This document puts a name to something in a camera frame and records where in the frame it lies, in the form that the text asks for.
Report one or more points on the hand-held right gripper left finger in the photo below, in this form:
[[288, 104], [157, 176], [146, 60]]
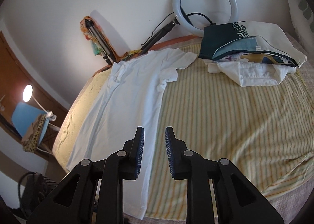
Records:
[[140, 150]]

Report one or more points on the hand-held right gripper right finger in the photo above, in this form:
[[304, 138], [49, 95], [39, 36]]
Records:
[[169, 150]]

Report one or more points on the white t-shirt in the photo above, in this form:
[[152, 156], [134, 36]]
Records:
[[127, 106]]

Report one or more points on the yellow striped bed sheet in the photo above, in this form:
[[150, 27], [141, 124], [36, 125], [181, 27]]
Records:
[[215, 121]]

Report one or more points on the leopard print cloth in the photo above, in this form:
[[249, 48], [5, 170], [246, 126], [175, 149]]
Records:
[[33, 139]]

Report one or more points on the white folded garment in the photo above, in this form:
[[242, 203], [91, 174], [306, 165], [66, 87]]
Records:
[[255, 73]]

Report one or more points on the silver and black tripod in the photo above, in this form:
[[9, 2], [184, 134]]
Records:
[[98, 38]]

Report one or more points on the blue chair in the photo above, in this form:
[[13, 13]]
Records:
[[23, 117]]

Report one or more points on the white desk lamp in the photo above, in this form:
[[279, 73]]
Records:
[[27, 92]]

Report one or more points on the colourful orange scarf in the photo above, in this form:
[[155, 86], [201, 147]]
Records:
[[85, 30]]

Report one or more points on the pale checked blanket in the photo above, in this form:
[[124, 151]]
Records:
[[294, 204]]

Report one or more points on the cream cloth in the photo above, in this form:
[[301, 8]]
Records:
[[274, 35]]

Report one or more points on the striped green pillow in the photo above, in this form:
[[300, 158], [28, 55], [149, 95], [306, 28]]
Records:
[[300, 0]]

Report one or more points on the orange bed frame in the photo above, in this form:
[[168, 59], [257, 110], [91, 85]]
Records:
[[169, 42]]

